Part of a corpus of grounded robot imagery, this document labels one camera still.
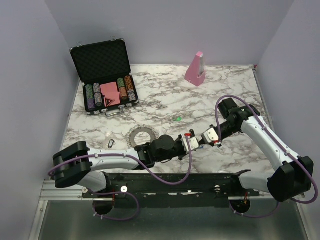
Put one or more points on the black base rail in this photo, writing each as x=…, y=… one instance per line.
x=141, y=190

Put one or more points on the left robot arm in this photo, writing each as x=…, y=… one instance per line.
x=80, y=165

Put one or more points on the pink metronome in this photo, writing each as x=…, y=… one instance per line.
x=196, y=72

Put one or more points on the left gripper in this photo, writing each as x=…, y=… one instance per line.
x=179, y=139

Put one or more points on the steel disc with keyrings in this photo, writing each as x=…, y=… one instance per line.
x=141, y=134

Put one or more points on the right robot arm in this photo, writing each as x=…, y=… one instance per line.
x=292, y=173

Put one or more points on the black poker chip case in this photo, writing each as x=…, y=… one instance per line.
x=105, y=72

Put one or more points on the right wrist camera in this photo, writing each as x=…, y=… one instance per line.
x=210, y=137

